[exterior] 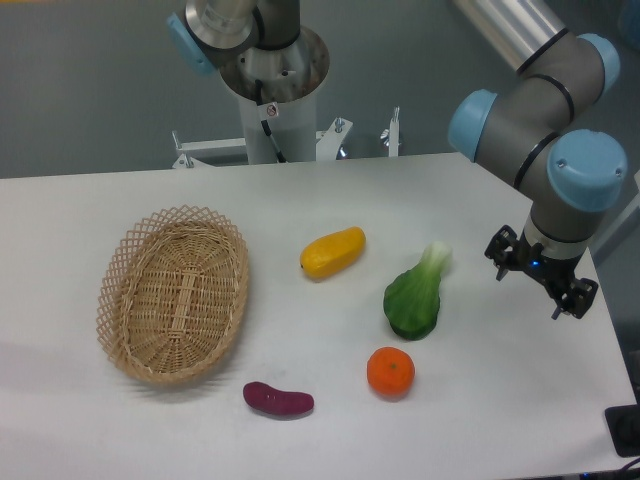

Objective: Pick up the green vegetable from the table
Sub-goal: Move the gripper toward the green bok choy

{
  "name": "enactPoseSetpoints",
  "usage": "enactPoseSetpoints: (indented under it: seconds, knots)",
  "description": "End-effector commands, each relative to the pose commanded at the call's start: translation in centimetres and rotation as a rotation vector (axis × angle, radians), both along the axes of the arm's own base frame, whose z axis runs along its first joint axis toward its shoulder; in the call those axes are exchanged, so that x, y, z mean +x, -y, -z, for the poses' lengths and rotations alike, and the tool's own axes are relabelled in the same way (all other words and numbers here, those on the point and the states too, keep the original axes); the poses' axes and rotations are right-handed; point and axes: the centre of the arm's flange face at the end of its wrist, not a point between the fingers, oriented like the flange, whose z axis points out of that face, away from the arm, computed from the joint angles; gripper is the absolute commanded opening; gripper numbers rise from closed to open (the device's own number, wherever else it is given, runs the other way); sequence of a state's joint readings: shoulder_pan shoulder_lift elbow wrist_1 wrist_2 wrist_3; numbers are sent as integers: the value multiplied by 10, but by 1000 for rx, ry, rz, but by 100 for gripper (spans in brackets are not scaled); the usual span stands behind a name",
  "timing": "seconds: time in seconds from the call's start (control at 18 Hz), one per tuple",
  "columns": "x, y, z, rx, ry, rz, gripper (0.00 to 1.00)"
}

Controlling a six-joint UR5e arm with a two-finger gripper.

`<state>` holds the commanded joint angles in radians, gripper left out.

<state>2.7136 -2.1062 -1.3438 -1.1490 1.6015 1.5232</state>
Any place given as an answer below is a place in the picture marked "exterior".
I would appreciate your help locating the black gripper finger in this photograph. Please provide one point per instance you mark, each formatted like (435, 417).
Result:
(502, 250)
(574, 297)

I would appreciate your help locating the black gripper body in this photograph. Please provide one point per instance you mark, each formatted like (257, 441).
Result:
(555, 275)

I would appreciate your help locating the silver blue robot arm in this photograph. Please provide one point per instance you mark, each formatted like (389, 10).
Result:
(524, 138)

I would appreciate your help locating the green bok choy vegetable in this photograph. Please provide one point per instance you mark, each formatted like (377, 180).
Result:
(411, 303)

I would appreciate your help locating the black device at table edge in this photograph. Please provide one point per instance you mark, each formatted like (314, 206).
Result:
(623, 425)

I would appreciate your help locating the orange tangerine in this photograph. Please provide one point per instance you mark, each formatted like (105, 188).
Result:
(390, 372)

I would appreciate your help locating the yellow mango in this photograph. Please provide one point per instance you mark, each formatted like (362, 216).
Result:
(332, 253)

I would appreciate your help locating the purple sweet potato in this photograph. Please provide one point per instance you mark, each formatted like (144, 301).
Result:
(271, 401)

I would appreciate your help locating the woven wicker basket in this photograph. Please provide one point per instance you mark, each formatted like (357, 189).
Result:
(173, 296)

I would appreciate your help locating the white table clamp bracket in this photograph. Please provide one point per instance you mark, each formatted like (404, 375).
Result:
(390, 138)

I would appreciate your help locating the white metal base bracket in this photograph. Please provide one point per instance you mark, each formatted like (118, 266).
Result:
(329, 146)

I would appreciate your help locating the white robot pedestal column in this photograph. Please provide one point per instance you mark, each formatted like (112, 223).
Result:
(276, 90)

